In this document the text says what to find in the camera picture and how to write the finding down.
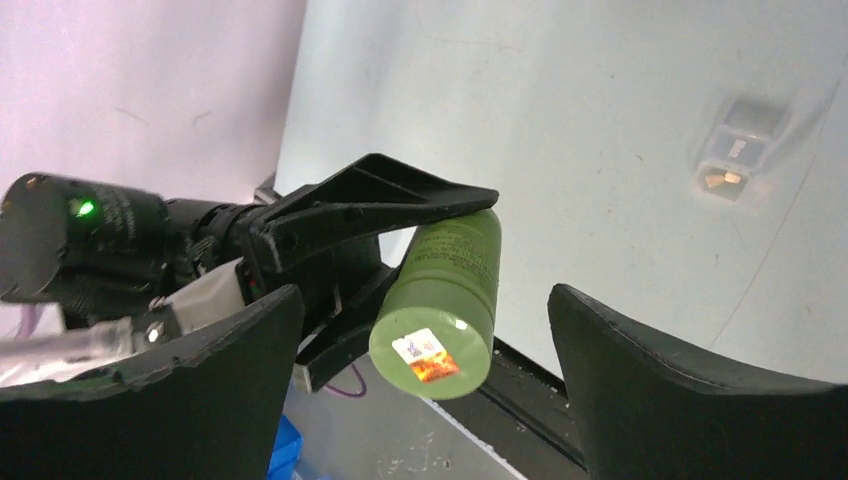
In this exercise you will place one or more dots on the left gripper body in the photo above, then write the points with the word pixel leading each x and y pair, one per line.
pixel 313 249

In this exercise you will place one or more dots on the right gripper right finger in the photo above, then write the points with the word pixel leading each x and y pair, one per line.
pixel 649 405

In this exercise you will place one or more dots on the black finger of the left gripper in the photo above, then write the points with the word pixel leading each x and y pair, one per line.
pixel 374 195

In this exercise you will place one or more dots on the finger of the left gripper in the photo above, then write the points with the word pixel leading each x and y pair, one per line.
pixel 343 338

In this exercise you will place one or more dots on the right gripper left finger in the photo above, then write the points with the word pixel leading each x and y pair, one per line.
pixel 203 406

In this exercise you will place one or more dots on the green pill bottle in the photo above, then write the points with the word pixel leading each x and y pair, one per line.
pixel 434 333

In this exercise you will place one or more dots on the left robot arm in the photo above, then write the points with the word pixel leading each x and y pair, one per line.
pixel 381 258

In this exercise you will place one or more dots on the orange pills in organizer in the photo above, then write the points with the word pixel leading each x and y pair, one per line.
pixel 716 180

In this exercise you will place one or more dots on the blue object under table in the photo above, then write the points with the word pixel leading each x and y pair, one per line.
pixel 286 451

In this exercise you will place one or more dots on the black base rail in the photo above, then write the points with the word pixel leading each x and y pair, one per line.
pixel 523 413

